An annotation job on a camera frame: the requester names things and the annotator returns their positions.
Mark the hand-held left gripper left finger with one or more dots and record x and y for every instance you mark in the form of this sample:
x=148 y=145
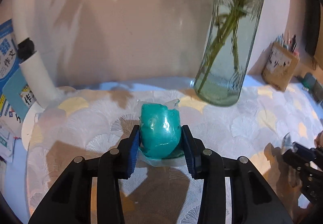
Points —
x=132 y=153

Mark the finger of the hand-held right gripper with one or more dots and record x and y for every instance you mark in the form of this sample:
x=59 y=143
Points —
x=294 y=159
x=304 y=149

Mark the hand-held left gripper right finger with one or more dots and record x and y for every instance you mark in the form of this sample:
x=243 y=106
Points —
x=189 y=153

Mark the green gel packet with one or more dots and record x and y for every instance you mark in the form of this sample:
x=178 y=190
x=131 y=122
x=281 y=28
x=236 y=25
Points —
x=159 y=133

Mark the fan patterned tablecloth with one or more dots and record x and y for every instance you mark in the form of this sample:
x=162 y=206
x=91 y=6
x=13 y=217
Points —
x=239 y=125

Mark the grey blue plastic holder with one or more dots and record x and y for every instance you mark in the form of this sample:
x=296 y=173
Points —
x=313 y=85

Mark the clear glass vase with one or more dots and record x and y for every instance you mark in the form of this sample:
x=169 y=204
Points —
x=222 y=87

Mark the cardboard pen holder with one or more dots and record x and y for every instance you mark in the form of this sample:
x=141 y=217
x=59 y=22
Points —
x=277 y=70

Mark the bunch of pens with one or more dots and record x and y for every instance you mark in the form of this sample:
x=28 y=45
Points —
x=290 y=43

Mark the white desk lamp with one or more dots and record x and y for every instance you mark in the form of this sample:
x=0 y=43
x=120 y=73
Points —
x=35 y=75

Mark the small teal book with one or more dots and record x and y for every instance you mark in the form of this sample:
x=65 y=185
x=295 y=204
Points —
x=17 y=87

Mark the large blue cover book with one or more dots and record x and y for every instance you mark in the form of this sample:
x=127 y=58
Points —
x=6 y=49

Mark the dark wall monitor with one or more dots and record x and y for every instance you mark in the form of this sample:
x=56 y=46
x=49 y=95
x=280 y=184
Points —
x=314 y=24

